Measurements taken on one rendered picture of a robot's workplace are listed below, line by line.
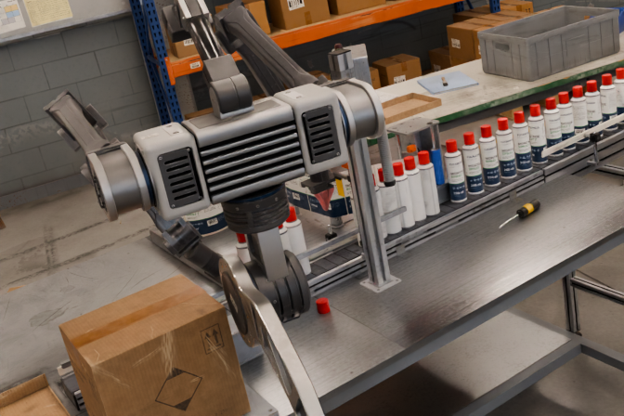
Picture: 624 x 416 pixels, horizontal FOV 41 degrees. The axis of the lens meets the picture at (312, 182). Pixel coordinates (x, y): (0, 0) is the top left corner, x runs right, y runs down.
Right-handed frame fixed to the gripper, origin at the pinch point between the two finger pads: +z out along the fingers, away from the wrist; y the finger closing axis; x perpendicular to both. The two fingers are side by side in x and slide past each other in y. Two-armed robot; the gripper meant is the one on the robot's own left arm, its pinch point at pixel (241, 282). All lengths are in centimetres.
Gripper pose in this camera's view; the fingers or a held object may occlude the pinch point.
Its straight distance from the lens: 229.5
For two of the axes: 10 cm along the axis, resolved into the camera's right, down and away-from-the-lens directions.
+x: -5.3, 8.3, -1.7
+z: 6.3, 5.2, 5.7
